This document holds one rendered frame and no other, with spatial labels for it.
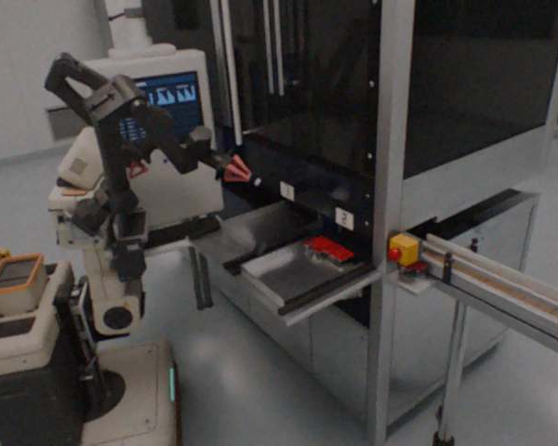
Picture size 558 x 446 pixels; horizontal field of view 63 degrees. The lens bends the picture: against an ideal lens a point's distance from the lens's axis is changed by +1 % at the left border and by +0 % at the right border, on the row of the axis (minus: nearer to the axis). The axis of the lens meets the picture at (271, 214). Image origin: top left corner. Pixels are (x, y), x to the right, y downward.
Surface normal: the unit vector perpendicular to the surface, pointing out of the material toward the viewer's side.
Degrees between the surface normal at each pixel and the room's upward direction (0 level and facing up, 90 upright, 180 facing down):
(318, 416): 0
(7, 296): 92
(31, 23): 90
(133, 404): 0
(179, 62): 90
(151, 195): 90
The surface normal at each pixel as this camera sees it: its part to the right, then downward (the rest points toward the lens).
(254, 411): -0.07, -0.89
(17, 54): 0.58, 0.33
